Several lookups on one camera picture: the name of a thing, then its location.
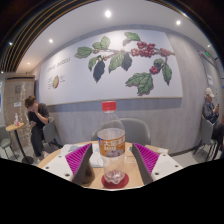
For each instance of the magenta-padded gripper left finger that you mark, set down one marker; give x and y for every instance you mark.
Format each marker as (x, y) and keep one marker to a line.
(60, 166)

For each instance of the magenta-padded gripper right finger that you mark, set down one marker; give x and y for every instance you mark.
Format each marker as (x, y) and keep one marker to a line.
(163, 165)

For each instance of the clear red-capped drink bottle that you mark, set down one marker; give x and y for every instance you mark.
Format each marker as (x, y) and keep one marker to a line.
(111, 146)

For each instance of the small cardboard box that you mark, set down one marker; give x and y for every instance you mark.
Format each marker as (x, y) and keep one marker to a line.
(158, 149)

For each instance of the grey upholstered chair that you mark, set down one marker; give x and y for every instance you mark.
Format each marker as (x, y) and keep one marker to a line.
(138, 131)

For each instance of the flat round red coaster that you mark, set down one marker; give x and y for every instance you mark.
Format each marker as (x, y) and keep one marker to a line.
(125, 181)

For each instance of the person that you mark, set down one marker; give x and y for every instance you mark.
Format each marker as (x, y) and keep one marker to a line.
(38, 121)
(209, 111)

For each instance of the small round wooden table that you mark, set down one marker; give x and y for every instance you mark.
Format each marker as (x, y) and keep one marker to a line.
(15, 127)

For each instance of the small clear bottle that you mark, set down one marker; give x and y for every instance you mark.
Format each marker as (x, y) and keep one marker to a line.
(16, 120)

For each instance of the green exit sign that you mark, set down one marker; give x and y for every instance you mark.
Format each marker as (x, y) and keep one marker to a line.
(207, 54)

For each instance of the round ceiling lights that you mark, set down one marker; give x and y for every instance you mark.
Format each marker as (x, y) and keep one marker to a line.
(108, 13)

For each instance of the coffee plant wall picture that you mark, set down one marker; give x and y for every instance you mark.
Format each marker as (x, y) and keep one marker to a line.
(76, 70)

